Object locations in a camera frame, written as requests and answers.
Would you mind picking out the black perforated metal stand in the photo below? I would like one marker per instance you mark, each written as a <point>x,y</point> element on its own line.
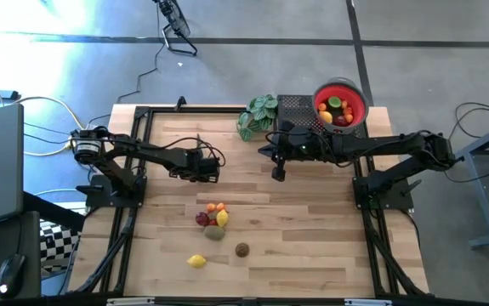
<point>297,108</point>

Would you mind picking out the small red strawberry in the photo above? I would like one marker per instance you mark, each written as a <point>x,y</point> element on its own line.
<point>213,222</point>

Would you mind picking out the dark red round fruit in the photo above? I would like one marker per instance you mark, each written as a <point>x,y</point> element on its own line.
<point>202,219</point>

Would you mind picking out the striped-leaf plant in white pot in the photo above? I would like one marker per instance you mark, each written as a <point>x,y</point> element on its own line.
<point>257,115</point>

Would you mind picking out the olive green whole kiwi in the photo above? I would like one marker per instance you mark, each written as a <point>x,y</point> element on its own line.
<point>214,232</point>

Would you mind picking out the black computer mouse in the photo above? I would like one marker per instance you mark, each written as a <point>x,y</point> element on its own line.
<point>11,272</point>

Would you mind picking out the white bracket plate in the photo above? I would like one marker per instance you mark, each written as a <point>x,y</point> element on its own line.
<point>129,301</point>
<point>361,302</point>

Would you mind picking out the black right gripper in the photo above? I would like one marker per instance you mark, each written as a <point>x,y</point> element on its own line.
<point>297,149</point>

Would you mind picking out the small orange-red toy pear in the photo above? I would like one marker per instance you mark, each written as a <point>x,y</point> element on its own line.
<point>348,118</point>

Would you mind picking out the dark red toy apple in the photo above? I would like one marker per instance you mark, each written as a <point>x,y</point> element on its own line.
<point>340,121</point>

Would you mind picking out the brown kiwi half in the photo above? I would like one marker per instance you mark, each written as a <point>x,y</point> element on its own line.
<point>242,250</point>

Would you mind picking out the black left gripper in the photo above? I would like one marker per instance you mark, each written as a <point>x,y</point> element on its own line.
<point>197,168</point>

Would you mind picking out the black white checkerboard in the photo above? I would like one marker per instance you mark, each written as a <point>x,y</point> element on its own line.
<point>57,244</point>

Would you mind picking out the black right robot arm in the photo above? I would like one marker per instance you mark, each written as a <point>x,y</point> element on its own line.
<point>376,144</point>

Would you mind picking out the green-faced kiwi half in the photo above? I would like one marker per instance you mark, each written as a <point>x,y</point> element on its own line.
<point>334,102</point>

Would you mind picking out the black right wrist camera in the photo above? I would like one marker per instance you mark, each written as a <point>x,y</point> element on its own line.
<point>287,126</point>

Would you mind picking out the black floor fan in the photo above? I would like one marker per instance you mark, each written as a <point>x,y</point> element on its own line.
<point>176,19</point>

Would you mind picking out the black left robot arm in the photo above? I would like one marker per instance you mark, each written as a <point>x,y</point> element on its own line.
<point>142,149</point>

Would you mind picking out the small orange toy fruit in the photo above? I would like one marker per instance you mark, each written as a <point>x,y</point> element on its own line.
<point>220,206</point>
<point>348,111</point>
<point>211,207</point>
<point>322,106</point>
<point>344,104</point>

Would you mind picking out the dark desk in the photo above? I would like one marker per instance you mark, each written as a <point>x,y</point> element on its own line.
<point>31,229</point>

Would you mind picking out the red collapsible bowl grey rim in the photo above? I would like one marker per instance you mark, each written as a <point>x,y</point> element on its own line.
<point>356,98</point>

